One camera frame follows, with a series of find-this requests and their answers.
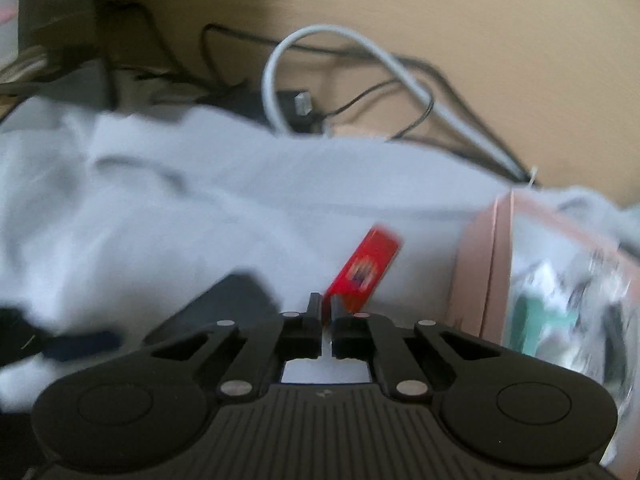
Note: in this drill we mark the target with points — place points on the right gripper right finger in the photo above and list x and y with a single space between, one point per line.
502 406

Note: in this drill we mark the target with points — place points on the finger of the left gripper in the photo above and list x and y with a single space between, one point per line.
81 346

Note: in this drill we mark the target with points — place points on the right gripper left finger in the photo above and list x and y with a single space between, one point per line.
138 411

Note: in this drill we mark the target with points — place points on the teal plastic tool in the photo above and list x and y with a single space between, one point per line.
530 319

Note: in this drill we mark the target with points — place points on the clear plastic bag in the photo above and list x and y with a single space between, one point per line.
604 344

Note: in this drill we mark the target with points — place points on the red box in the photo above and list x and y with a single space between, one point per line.
364 269

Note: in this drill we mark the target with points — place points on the pink cardboard box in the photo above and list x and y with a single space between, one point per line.
519 230

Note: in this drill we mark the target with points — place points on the grey cloth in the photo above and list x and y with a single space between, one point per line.
111 219

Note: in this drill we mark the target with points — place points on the black square pad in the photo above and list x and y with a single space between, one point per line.
238 297

